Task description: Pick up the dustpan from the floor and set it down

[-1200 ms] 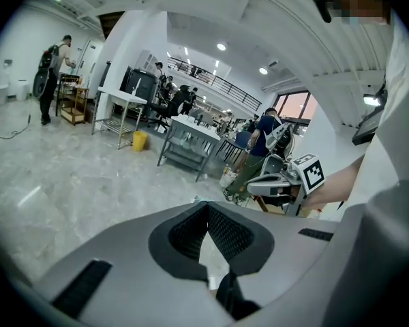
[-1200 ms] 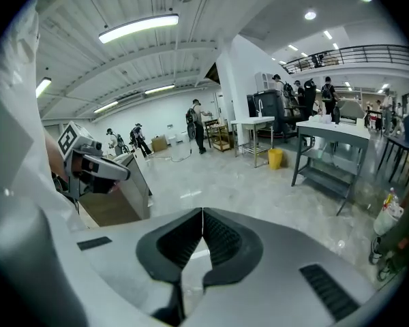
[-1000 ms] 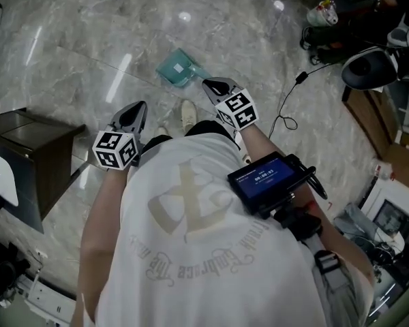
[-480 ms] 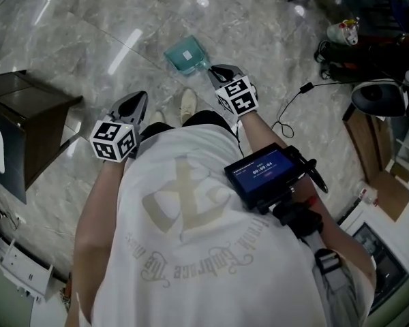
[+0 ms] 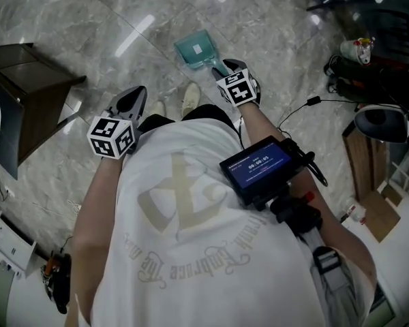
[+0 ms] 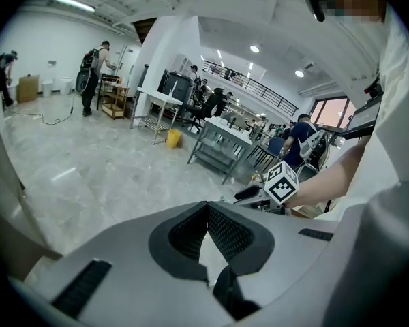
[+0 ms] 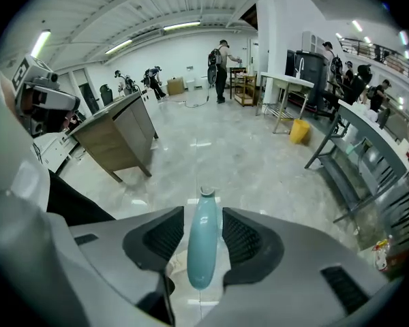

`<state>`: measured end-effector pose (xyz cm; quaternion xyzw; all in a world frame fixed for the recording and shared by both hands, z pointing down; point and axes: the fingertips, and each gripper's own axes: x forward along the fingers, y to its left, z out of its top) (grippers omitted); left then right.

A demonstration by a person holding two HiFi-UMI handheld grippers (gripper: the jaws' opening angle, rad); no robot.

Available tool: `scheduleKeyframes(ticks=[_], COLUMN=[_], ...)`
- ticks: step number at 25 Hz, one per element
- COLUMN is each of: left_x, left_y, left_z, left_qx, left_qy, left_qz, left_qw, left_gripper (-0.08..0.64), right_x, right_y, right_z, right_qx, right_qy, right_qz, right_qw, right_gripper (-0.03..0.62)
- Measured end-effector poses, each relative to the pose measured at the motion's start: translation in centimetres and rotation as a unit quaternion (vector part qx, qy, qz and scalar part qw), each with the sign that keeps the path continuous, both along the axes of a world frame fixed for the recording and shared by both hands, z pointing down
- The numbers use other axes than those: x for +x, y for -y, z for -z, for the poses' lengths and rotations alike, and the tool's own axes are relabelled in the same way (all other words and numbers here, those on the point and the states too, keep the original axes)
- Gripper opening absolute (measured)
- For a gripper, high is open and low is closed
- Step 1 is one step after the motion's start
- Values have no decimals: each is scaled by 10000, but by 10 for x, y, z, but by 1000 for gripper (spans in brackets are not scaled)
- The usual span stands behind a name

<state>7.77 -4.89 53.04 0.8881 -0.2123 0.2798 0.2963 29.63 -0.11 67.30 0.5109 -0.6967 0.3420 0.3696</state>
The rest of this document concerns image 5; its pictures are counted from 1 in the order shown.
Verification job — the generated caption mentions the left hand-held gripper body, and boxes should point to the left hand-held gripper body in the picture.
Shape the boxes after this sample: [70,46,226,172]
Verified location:
[87,111,143,159]

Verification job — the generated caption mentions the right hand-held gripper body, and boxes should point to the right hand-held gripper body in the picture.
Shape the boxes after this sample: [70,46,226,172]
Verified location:
[216,67,262,108]

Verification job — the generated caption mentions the teal plastic dustpan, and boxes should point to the teal plastic dustpan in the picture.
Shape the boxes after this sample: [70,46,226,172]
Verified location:
[173,29,230,81]

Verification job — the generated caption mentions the person's right forearm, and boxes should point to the person's right forearm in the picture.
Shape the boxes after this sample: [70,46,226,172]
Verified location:
[240,102,378,287]

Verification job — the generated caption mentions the person's left forearm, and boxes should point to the person's left forearm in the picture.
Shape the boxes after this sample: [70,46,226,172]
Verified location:
[66,157,127,327]

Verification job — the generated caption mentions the person's black shorts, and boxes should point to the person's black shorts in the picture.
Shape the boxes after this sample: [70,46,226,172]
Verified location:
[138,104,239,141]

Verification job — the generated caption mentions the person's right beige shoe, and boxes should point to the person's right beige shoe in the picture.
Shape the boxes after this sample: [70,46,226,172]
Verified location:
[181,82,201,117]

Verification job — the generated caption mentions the small black monitor screen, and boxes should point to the small black monitor screen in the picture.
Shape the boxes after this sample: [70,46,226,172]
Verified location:
[219,135,296,206]

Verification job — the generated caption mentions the dark wooden side table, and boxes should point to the dark wooden side table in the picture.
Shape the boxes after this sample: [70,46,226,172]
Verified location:
[0,42,87,180]

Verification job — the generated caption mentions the white bucket with items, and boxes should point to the white bucket with items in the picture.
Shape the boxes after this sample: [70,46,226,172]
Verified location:
[339,37,376,65]

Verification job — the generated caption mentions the brown wooden board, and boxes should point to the brown wooden board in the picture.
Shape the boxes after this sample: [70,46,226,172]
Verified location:
[342,124,389,202]

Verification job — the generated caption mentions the person's white printed t-shirt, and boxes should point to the person's white printed t-shirt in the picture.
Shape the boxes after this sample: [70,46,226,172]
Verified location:
[91,117,376,327]

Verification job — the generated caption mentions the white shelled black seat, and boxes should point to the white shelled black seat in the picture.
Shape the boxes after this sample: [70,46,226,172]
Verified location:
[353,104,409,145]

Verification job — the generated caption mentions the white drawer unit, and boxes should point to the white drawer unit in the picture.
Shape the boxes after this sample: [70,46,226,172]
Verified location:
[0,209,37,279]

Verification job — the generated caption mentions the black orange tool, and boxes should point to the black orange tool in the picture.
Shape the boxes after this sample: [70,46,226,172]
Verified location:
[40,252,72,315]

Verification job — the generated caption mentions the brown cardboard box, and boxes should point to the brown cardboard box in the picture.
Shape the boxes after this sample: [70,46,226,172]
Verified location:
[361,191,402,244]

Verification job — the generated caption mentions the black adapter cable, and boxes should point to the black adapter cable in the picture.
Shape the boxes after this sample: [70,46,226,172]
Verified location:
[277,95,359,131]

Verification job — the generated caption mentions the black monitor cable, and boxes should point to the black monitor cable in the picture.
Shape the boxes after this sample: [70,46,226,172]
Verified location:
[292,140,329,187]

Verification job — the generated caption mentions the black monitor mount clamp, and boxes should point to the black monitor mount clamp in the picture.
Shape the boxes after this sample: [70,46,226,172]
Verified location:
[271,191,324,235]

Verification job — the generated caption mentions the grey shoulder strap with buckle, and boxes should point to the grey shoulder strap with buckle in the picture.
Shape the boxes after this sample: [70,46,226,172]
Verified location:
[306,230,364,327]

